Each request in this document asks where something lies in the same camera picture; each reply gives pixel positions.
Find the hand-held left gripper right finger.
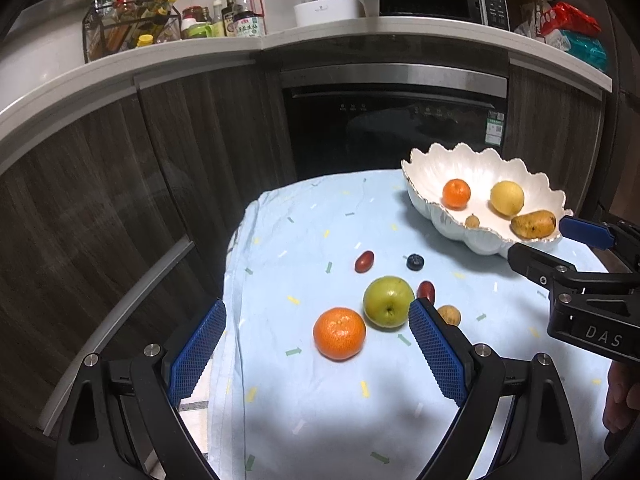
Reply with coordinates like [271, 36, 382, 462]
[407, 297, 583, 480]

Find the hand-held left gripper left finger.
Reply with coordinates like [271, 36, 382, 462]
[55, 299, 228, 480]

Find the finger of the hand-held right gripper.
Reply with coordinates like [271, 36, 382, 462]
[507, 242, 578, 303]
[559, 216, 640, 261]

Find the yellow pear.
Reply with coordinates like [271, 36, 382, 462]
[490, 180, 525, 218]

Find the green apple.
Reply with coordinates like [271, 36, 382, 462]
[362, 276, 412, 330]

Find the white scalloped ceramic bowl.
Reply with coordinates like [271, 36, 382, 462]
[401, 142, 573, 258]

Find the orange mandarin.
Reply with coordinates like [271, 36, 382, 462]
[442, 178, 472, 210]
[313, 306, 367, 361]

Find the person's right hand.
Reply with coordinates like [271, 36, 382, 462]
[602, 360, 640, 456]

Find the light blue patterned tablecloth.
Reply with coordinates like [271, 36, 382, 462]
[205, 169, 621, 480]

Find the teal plastic bag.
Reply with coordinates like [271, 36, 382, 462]
[560, 30, 608, 73]

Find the red plastic bag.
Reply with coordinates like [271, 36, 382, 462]
[542, 1, 601, 38]

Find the clear plastic bag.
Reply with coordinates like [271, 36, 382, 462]
[515, 2, 546, 36]

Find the built-in black oven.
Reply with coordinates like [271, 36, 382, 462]
[280, 65, 508, 181]

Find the white kitchen countertop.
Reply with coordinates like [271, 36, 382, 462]
[0, 15, 613, 136]

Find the large soy sauce bottle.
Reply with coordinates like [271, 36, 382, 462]
[232, 0, 267, 38]

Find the dark glass bottle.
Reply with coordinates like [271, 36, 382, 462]
[221, 0, 238, 37]

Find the row of seasoning bottles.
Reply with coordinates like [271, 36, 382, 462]
[92, 0, 181, 53]

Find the black wire spice rack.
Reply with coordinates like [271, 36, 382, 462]
[82, 0, 182, 63]

